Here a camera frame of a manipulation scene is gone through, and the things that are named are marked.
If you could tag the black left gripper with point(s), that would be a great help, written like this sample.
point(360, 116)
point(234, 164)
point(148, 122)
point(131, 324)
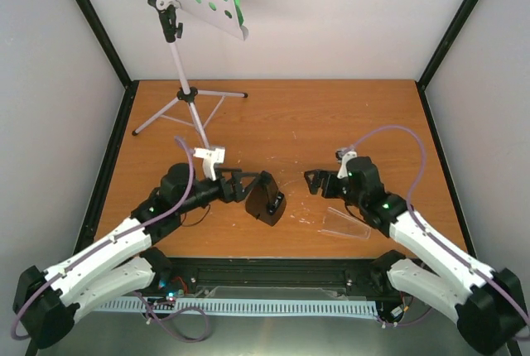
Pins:
point(238, 194)

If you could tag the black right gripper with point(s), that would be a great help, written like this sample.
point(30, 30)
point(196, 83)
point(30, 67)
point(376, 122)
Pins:
point(328, 192)

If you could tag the black metronome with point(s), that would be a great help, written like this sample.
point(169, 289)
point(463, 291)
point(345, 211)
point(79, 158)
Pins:
point(265, 201)

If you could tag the clear plastic metronome cover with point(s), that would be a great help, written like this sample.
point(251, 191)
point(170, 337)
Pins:
point(340, 224)

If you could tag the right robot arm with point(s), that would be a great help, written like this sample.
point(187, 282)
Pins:
point(487, 306)

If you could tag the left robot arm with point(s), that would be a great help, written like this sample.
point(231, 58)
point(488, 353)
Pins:
point(49, 303)

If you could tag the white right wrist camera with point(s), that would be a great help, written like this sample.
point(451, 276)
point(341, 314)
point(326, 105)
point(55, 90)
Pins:
point(343, 156)

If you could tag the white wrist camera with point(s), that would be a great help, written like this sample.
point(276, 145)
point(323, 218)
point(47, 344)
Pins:
point(343, 156)
point(211, 158)

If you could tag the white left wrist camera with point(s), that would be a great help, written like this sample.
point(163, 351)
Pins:
point(211, 158)

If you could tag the black aluminium frame rail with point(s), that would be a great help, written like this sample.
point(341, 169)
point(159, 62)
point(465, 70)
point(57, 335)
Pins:
point(350, 277)

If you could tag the light blue cable duct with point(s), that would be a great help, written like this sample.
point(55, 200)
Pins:
point(272, 308)

